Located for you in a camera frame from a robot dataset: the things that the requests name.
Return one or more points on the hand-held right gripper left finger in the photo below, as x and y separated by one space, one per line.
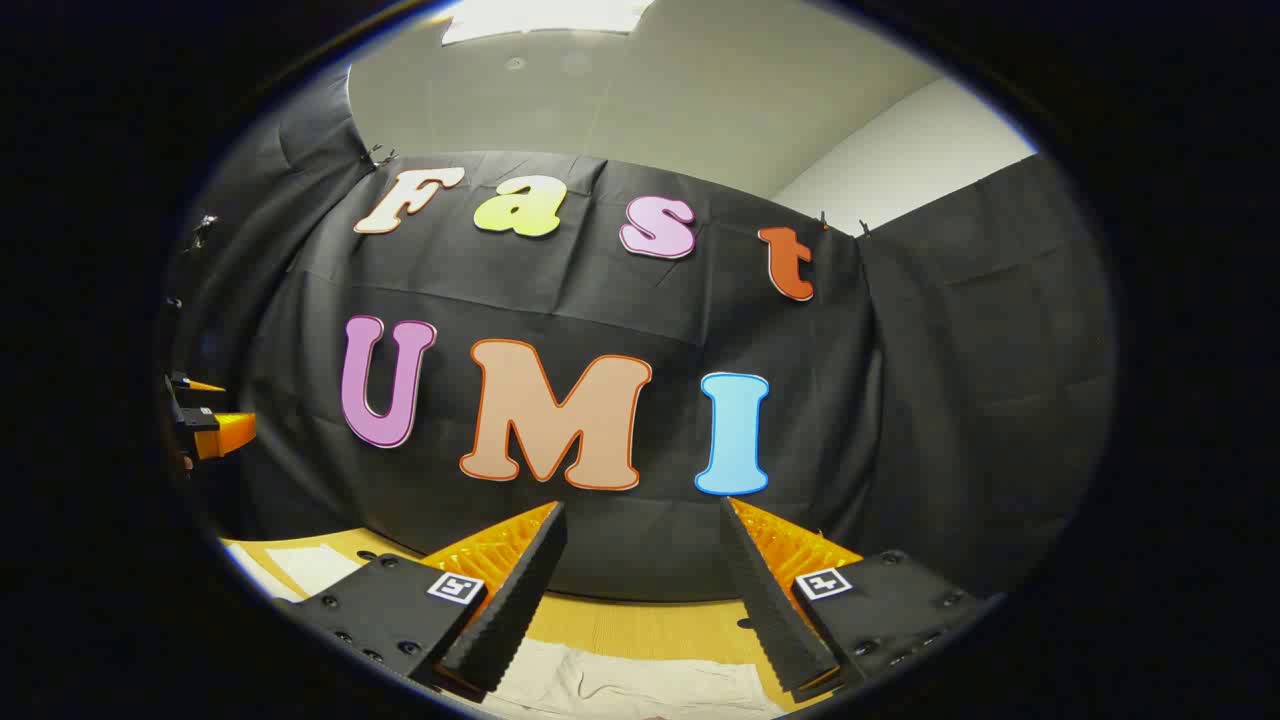
520 600

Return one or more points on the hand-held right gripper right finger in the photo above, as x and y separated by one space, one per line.
770 610

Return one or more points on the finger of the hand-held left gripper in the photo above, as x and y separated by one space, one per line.
225 435
200 384

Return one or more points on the white jeans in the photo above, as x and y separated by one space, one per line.
620 685

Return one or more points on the black backdrop cloth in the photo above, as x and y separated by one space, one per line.
620 300

